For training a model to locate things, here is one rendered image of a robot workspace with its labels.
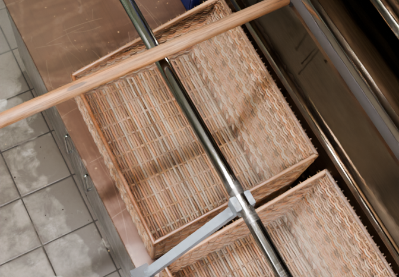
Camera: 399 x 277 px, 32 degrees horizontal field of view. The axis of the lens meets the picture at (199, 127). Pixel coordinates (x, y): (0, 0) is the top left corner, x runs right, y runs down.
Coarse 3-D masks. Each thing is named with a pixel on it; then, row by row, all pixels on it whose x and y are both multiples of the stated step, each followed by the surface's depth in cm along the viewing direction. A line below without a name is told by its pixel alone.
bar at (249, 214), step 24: (120, 0) 158; (144, 24) 154; (168, 72) 150; (192, 120) 146; (216, 144) 144; (216, 168) 142; (240, 192) 140; (216, 216) 144; (240, 216) 141; (192, 240) 147; (264, 240) 136; (144, 264) 155; (168, 264) 152
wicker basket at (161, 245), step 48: (144, 48) 204; (192, 48) 218; (240, 48) 197; (96, 96) 212; (144, 96) 212; (192, 96) 214; (240, 96) 203; (96, 144) 205; (144, 144) 206; (192, 144) 207; (240, 144) 209; (288, 144) 190; (144, 192) 200; (192, 192) 201; (144, 240) 191
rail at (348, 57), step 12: (312, 0) 128; (312, 12) 128; (324, 12) 128; (324, 24) 127; (336, 36) 125; (336, 48) 126; (348, 48) 125; (348, 60) 124; (360, 72) 123; (360, 84) 123; (372, 84) 122; (372, 96) 121; (384, 96) 121; (384, 108) 120; (384, 120) 121; (396, 120) 119; (396, 132) 119
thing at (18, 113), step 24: (264, 0) 156; (288, 0) 156; (216, 24) 151; (240, 24) 154; (168, 48) 148; (96, 72) 145; (120, 72) 145; (48, 96) 141; (72, 96) 143; (0, 120) 138
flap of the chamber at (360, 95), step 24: (336, 0) 133; (360, 0) 134; (312, 24) 129; (336, 24) 130; (360, 24) 131; (384, 24) 133; (360, 48) 128; (384, 48) 130; (384, 72) 127; (360, 96) 124
